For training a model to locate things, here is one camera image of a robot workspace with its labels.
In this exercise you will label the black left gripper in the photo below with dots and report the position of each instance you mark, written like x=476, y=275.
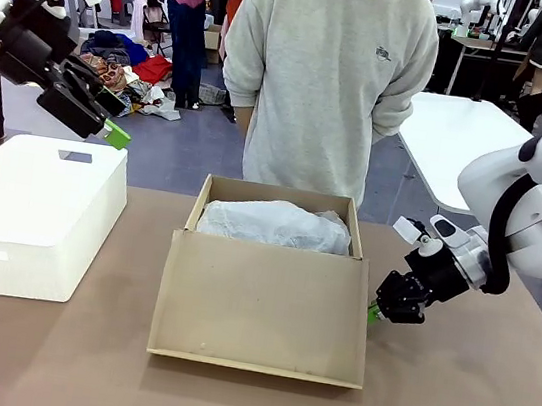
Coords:
x=31, y=38

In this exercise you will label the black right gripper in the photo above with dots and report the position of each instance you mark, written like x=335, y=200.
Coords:
x=438, y=272

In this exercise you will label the brown cardboard shoe box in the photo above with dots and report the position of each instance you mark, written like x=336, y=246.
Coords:
x=262, y=303

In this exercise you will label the white tissue paper sheet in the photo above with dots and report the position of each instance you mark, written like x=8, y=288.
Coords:
x=273, y=223

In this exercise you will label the person's right forearm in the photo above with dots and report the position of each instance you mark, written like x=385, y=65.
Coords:
x=243, y=118

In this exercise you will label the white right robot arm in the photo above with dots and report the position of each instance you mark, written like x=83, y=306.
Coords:
x=527, y=214

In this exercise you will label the small white robot arm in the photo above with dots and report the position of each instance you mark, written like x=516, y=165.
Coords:
x=472, y=9

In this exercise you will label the white plastic storage box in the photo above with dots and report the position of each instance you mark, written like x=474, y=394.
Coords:
x=23, y=208

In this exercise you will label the pile of colourful clothes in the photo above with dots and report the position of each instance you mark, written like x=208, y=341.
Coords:
x=133, y=72

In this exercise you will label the chair with white garment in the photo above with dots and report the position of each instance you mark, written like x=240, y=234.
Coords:
x=153, y=20

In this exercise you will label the plain brown shipping carton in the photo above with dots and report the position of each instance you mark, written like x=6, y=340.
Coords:
x=212, y=43

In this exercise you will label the white table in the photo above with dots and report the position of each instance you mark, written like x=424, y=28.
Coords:
x=452, y=137

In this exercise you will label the person in grey sweatshirt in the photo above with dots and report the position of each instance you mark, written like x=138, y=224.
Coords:
x=326, y=95

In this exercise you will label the black framed work desk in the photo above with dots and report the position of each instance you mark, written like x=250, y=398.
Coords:
x=475, y=45

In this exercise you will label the black tripod pole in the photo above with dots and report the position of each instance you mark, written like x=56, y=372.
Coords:
x=498, y=43

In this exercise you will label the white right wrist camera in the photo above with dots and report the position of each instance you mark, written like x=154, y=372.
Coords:
x=453, y=234

